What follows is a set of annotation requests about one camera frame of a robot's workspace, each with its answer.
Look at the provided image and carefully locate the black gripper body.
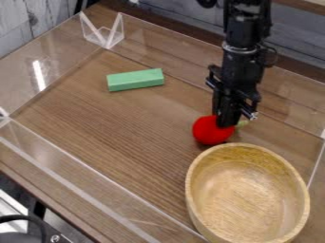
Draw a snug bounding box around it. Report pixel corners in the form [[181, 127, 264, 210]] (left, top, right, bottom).
[[205, 47, 266, 120]]

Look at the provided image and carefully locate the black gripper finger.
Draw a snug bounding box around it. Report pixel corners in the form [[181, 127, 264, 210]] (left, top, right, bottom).
[[212, 90, 241, 128]]

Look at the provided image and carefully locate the red felt radish toy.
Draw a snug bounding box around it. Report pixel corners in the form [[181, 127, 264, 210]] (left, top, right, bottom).
[[191, 115, 248, 145]]

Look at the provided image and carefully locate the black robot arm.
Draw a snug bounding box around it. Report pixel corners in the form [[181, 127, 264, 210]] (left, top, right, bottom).
[[205, 0, 276, 128]]

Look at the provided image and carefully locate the green rectangular block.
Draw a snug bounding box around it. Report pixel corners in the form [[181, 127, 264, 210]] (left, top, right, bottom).
[[106, 68, 164, 92]]

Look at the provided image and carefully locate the wooden oval bowl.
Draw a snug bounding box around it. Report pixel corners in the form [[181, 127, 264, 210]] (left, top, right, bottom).
[[185, 142, 310, 243]]

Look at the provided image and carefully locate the clear acrylic table wall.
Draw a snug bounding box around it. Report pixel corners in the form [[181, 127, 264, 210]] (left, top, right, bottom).
[[0, 8, 325, 243]]

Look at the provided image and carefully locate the clear acrylic corner bracket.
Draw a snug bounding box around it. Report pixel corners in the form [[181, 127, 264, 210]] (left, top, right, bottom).
[[78, 12, 124, 49]]

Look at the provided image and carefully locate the black cable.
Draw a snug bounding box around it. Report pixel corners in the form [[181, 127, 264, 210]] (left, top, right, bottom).
[[0, 214, 48, 243]]

